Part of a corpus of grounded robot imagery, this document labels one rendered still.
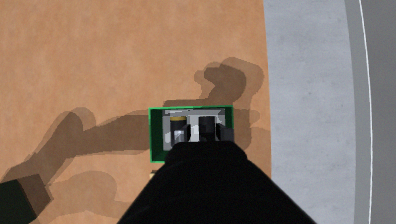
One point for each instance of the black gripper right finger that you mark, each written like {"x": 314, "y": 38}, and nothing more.
{"x": 223, "y": 133}

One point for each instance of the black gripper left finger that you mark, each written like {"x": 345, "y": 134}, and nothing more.
{"x": 183, "y": 135}

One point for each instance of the black battery with yellow end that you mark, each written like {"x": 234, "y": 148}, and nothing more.
{"x": 207, "y": 128}
{"x": 176, "y": 124}

